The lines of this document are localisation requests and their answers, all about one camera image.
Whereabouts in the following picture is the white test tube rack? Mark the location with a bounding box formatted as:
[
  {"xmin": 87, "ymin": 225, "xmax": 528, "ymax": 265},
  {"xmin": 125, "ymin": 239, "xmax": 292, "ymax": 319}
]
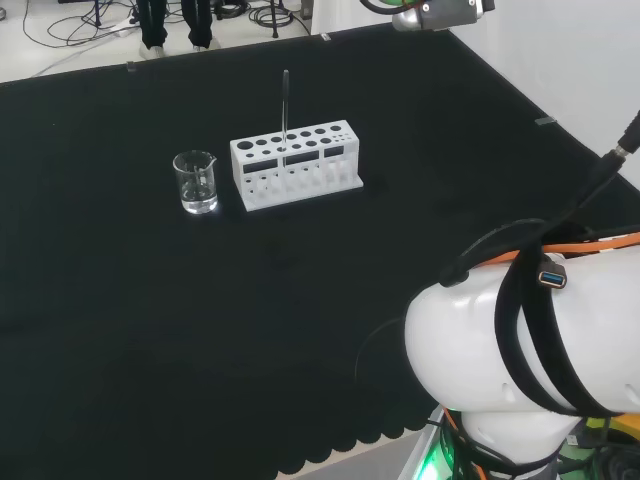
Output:
[{"xmin": 229, "ymin": 118, "xmax": 365, "ymax": 213}]

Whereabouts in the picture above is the clear glass beaker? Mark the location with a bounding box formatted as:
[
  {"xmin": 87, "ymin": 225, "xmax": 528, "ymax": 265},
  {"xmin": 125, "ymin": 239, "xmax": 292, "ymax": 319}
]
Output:
[{"xmin": 172, "ymin": 150, "xmax": 220, "ymax": 216}]

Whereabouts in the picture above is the thin black cable on cloth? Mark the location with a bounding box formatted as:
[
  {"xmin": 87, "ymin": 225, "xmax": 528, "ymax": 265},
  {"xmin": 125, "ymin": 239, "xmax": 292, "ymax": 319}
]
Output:
[{"xmin": 352, "ymin": 315, "xmax": 407, "ymax": 387}]

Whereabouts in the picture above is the green cable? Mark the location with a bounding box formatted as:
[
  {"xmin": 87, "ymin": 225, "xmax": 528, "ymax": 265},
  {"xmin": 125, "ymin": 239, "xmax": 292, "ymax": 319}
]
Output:
[{"xmin": 360, "ymin": 0, "xmax": 420, "ymax": 11}]

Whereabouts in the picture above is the black floor cable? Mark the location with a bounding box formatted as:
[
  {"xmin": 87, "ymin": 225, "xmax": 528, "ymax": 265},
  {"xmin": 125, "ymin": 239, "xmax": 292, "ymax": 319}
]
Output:
[{"xmin": 22, "ymin": 0, "xmax": 142, "ymax": 49}]

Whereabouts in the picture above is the clear glass rod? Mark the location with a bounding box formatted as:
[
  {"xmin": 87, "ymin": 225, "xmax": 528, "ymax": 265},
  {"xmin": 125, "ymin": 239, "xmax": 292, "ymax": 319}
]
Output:
[{"xmin": 279, "ymin": 69, "xmax": 292, "ymax": 169}]

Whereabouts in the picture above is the orange cable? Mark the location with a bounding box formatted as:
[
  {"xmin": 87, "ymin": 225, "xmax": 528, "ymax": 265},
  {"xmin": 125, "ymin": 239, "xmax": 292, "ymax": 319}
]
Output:
[{"xmin": 541, "ymin": 231, "xmax": 640, "ymax": 262}]

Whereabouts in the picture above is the black tripod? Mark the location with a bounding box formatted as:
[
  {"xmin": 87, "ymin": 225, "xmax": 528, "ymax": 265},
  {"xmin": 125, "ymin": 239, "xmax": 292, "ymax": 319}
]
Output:
[{"xmin": 248, "ymin": 0, "xmax": 296, "ymax": 40}]

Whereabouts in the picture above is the person's leg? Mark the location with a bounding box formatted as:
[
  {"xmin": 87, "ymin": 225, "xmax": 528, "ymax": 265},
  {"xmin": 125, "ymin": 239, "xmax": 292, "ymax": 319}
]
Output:
[
  {"xmin": 135, "ymin": 0, "xmax": 170, "ymax": 59},
  {"xmin": 179, "ymin": 0, "xmax": 214, "ymax": 52}
]

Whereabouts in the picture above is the black cable with blue plug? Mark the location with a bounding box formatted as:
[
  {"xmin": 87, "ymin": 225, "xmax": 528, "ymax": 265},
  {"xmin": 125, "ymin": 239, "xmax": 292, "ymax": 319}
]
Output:
[{"xmin": 438, "ymin": 108, "xmax": 640, "ymax": 292}]

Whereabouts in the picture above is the yellow stop button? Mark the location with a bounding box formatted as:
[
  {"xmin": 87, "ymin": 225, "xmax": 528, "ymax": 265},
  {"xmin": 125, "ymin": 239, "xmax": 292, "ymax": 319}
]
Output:
[{"xmin": 583, "ymin": 412, "xmax": 640, "ymax": 443}]

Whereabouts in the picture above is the white power strip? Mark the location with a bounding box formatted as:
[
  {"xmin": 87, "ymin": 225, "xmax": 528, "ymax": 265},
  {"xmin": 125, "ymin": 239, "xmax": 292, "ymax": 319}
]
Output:
[{"xmin": 102, "ymin": 17, "xmax": 140, "ymax": 39}]

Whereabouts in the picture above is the black bench cloth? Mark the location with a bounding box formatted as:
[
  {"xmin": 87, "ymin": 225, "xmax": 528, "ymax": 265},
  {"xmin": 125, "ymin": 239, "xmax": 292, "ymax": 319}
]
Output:
[{"xmin": 0, "ymin": 27, "xmax": 640, "ymax": 477}]

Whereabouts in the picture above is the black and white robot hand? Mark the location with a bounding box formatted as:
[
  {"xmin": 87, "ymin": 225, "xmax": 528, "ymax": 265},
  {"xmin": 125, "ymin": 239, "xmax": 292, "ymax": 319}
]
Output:
[{"xmin": 391, "ymin": 0, "xmax": 497, "ymax": 34}]

